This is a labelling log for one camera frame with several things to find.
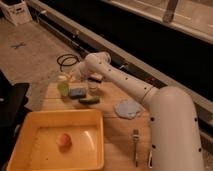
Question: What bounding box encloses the black chair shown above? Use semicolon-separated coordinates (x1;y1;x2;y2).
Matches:
0;70;30;168

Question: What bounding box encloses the clear glass jar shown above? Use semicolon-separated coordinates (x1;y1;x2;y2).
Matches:
87;80;98;94

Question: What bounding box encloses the light blue cloth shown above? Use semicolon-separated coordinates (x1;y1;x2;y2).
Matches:
114;100;142;120

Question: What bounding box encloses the metal fork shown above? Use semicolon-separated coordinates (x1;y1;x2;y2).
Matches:
132;129;140;167

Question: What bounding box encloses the yellow plastic tub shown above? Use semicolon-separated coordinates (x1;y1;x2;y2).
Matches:
6;109;104;171

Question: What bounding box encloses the orange fruit in tub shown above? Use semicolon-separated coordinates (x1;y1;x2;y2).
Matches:
58;133;72;148

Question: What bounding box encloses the wooden board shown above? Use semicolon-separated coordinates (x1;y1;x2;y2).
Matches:
40;81;154;171

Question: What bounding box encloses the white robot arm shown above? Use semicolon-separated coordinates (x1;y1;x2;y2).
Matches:
71;52;205;171

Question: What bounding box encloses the green cucumber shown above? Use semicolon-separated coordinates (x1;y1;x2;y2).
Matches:
78;97;100;105

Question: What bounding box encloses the green plastic cup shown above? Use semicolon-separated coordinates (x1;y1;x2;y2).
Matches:
57;81;69;97

